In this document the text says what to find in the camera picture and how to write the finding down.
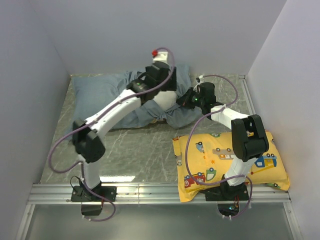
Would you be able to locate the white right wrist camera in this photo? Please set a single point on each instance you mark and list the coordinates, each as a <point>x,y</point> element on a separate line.
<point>199,80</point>

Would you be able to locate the yellow cartoon car pillow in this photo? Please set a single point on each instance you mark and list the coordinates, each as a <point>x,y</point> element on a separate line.
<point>208,156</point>

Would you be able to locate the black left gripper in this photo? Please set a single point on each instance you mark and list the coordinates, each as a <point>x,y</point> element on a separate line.
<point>171,84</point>

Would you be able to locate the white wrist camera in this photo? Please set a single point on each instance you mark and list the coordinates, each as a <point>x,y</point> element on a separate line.
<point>199,80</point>
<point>160,56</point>

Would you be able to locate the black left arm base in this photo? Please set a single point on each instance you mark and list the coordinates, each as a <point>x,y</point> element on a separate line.
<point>91,204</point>

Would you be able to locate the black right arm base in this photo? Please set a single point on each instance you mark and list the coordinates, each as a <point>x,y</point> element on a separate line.
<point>232,201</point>

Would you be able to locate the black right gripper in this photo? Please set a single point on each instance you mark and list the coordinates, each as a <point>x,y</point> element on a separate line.
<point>184,101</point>

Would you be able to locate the white pillow insert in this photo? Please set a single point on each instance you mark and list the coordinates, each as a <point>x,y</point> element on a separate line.
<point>165,99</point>

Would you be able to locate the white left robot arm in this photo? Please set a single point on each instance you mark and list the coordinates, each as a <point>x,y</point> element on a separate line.
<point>88,134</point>

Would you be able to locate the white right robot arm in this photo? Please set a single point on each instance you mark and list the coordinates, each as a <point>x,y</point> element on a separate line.
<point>248,136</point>

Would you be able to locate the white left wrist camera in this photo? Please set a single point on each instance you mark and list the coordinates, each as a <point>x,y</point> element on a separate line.
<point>160,56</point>

